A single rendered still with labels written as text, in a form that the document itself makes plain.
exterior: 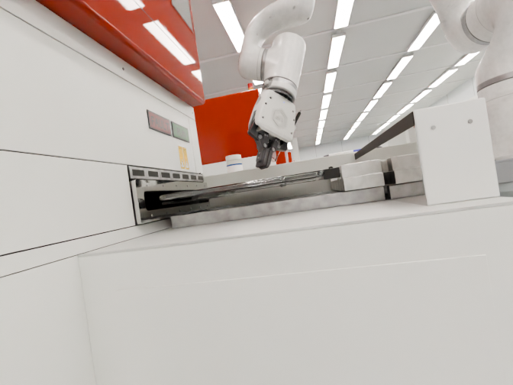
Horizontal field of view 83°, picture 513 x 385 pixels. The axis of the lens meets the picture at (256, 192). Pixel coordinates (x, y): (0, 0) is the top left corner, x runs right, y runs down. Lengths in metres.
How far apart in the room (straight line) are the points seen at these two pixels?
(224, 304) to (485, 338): 0.33
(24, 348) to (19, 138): 0.27
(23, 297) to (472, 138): 0.63
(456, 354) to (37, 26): 0.74
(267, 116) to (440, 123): 0.33
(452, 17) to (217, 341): 0.95
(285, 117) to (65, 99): 0.42
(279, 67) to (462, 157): 0.42
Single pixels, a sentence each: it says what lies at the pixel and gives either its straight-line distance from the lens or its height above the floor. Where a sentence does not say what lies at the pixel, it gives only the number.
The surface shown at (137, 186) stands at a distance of 0.67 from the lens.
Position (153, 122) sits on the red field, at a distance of 0.82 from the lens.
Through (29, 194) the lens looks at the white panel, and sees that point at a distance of 0.50.
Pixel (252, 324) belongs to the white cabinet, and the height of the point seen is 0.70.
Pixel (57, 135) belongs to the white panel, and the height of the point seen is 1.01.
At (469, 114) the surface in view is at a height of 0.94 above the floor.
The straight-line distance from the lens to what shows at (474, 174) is 0.51.
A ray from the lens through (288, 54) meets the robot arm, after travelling 0.75.
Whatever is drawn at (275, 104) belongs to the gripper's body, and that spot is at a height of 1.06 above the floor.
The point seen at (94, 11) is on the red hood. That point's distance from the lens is 0.66.
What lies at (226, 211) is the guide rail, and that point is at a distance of 0.70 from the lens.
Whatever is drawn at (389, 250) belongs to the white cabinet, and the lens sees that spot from 0.42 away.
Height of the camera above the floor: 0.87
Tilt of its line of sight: level
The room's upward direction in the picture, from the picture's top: 8 degrees counter-clockwise
